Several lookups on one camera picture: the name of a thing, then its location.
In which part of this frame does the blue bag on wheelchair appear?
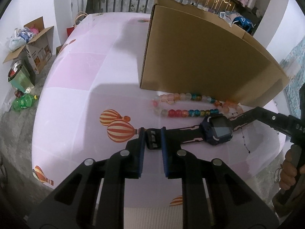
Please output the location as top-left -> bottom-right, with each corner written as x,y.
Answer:
232,16 -> 254,34

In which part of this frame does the black pink kids smartwatch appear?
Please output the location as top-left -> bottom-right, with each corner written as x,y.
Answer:
144,111 -> 253,151

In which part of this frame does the open cardboard box with bags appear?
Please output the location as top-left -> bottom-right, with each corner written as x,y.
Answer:
3,17 -> 54,74

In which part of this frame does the green paper gift bag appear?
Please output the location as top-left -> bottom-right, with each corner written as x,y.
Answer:
8,60 -> 35,94

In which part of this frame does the person's right hand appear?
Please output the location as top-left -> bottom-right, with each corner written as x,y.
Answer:
279,150 -> 297,191

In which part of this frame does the green plastic soda bottle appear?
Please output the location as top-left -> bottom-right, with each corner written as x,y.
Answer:
12,94 -> 38,112

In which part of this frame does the colourful glass bead necklace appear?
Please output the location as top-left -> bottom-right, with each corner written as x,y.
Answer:
151,91 -> 244,119

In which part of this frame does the red paper shopping bag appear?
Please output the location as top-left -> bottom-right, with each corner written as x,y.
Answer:
66,11 -> 88,37

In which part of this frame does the large brown cardboard box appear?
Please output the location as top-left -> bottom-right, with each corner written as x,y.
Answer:
140,0 -> 289,107

